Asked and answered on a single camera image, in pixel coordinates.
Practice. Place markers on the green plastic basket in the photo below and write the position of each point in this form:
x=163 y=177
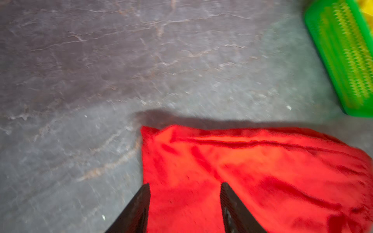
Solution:
x=344 y=41

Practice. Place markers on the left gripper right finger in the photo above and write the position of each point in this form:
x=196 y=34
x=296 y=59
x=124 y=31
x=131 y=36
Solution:
x=236 y=217

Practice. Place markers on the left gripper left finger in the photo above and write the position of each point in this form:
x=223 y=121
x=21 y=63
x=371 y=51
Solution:
x=134 y=218

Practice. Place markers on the yellow shorts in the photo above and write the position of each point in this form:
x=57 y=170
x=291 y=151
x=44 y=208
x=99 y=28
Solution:
x=366 y=7

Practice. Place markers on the red shorts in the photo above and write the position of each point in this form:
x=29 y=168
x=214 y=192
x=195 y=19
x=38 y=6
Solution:
x=292 y=180

